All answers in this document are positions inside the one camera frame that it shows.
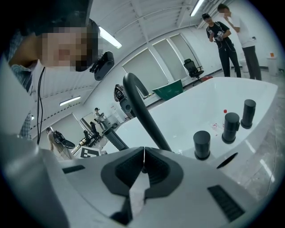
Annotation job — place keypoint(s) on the green bathtub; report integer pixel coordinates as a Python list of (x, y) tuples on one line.
[(169, 92)]

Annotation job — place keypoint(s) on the black head-worn camera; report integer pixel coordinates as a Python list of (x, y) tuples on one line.
[(103, 66)]

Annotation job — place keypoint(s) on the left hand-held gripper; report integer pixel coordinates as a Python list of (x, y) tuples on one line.
[(89, 153)]

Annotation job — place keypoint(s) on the black curved faucet spout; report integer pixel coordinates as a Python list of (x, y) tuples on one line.
[(142, 107)]

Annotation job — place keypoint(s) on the white trash bin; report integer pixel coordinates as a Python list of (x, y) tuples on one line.
[(272, 66)]

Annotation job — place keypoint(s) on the black cylindrical faucet knob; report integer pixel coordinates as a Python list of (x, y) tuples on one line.
[(202, 144), (248, 113), (230, 127)]

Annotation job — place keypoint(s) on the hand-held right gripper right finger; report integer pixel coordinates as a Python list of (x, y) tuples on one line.
[(189, 189)]

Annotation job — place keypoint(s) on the person's checked shirt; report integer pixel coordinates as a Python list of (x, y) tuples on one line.
[(22, 73)]

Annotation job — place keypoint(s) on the black office chair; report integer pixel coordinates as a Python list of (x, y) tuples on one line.
[(192, 69)]

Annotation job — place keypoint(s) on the person's head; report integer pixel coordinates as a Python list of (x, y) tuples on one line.
[(62, 49)]

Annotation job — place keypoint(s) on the white window blind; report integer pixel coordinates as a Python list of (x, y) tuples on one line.
[(164, 58), (183, 51), (142, 66)]

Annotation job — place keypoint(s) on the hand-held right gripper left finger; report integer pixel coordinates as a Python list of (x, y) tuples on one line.
[(93, 178)]

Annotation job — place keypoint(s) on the pile of clear plastic bottles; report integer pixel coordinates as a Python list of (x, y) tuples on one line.
[(225, 110)]

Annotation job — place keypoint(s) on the long ceiling light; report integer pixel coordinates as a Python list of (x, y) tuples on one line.
[(70, 100), (110, 37), (197, 7)]

